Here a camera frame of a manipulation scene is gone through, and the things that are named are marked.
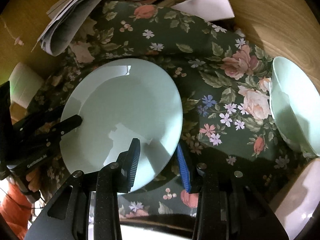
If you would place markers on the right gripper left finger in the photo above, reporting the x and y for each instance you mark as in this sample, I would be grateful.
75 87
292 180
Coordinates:
66 216

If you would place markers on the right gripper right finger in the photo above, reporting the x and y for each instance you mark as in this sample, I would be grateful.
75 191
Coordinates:
227 206

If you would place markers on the white plate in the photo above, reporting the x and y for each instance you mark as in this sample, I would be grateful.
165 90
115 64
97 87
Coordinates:
159 214

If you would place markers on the mint green plate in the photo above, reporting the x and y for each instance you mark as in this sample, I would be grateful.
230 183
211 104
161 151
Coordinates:
119 101

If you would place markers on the mint green bowl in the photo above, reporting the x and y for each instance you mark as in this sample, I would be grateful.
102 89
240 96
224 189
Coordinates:
294 102

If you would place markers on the left hand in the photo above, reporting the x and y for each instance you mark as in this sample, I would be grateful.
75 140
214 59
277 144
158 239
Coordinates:
33 178

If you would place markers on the beige ceramic mug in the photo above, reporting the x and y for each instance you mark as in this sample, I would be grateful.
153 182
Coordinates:
24 84

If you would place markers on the floral dark green cloth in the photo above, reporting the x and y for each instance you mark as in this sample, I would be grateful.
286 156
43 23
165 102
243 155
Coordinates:
222 79

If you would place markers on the white paper stack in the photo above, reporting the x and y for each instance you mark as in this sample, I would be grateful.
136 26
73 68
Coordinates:
65 24

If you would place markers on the small white box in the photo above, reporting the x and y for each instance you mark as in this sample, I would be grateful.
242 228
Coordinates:
209 10

